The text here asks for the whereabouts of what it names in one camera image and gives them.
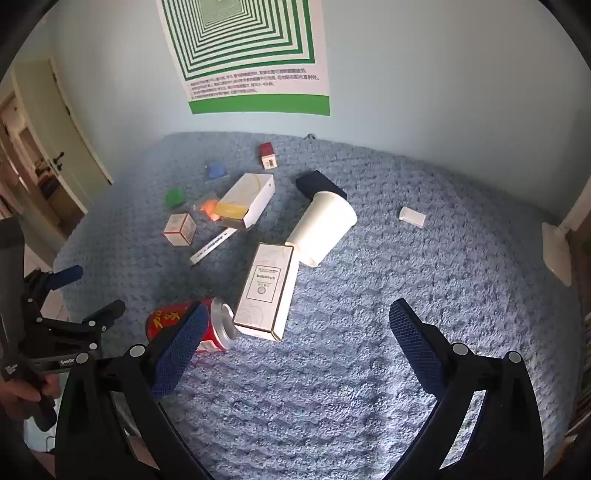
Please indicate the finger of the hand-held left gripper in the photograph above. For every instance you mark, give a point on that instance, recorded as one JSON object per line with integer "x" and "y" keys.
{"x": 64, "y": 276}
{"x": 104, "y": 316}

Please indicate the white flat strip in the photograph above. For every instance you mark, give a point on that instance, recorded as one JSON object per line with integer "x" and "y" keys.
{"x": 212, "y": 247}

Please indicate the yellow packet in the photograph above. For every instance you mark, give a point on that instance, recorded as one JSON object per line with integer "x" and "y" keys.
{"x": 231, "y": 211}

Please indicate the blue knitted blanket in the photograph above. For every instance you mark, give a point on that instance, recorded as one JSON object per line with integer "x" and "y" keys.
{"x": 369, "y": 286}

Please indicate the clear bag with blue cloth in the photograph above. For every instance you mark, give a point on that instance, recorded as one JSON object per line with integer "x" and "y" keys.
{"x": 215, "y": 170}

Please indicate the pale green door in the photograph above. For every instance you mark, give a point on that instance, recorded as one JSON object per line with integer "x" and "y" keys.
{"x": 60, "y": 129}

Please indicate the person's left hand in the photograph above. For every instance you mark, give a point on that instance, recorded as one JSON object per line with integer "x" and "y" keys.
{"x": 21, "y": 396}

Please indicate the small dark red box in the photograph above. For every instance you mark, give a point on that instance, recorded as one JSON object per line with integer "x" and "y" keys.
{"x": 267, "y": 152}

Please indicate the green striped wall poster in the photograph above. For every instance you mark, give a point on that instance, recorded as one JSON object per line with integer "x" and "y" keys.
{"x": 258, "y": 104}

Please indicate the small plain white box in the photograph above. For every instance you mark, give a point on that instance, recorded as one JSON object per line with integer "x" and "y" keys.
{"x": 413, "y": 217}

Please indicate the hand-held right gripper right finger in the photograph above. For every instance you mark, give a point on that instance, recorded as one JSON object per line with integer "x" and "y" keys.
{"x": 415, "y": 346}

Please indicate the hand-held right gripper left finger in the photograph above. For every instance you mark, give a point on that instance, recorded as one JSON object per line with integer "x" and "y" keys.
{"x": 181, "y": 350}

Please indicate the orange plastic piece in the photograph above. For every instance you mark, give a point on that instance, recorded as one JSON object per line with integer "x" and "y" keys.
{"x": 208, "y": 207}

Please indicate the open white cardboard box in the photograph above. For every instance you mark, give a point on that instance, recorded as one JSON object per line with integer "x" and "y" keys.
{"x": 251, "y": 189}

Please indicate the white paper cup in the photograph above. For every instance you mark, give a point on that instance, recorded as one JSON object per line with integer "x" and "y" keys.
{"x": 321, "y": 226}

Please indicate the dark blue box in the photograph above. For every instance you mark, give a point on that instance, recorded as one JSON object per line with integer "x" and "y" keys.
{"x": 316, "y": 182}

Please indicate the red drink can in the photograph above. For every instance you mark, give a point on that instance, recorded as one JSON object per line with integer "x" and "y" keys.
{"x": 168, "y": 321}

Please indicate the tall white printed box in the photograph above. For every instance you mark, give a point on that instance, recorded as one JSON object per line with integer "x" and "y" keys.
{"x": 268, "y": 290}

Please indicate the clear bag with green cloth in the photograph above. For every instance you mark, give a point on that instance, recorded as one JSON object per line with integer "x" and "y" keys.
{"x": 174, "y": 197}

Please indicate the small white red-trimmed box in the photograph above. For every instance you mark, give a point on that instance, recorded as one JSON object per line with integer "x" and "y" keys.
{"x": 179, "y": 228}

